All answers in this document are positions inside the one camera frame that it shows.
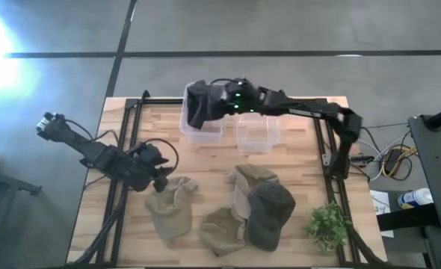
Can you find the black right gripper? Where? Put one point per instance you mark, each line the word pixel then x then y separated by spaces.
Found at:
pixel 241 95

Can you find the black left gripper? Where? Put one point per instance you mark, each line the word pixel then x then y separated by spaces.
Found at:
pixel 147 160

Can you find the black hat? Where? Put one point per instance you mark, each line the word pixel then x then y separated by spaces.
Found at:
pixel 203 104

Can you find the dark olive cap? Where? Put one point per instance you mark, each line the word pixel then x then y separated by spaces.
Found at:
pixel 269 216

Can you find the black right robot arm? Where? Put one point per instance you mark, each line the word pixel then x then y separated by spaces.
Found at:
pixel 317 110

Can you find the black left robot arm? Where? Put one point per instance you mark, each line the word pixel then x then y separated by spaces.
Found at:
pixel 93 151

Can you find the clear plastic bin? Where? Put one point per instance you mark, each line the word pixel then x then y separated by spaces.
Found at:
pixel 205 134
pixel 257 134

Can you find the black connector box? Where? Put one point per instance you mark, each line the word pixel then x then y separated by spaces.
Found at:
pixel 361 160

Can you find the small green plant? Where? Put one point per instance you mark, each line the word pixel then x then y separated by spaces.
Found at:
pixel 327 226

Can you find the black stand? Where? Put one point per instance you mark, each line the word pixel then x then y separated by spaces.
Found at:
pixel 7 183

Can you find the black power adapter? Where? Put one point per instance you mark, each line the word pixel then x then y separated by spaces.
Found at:
pixel 394 158

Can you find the white paper sheet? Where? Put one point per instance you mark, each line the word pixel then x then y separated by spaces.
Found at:
pixel 383 213

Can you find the white and blue can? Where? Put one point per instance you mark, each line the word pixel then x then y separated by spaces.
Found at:
pixel 415 198

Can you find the black bar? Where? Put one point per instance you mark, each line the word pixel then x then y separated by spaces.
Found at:
pixel 407 218

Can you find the grey side table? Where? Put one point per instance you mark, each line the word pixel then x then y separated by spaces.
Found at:
pixel 439 168

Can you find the black metal table frame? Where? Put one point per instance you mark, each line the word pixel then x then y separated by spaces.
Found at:
pixel 332 179

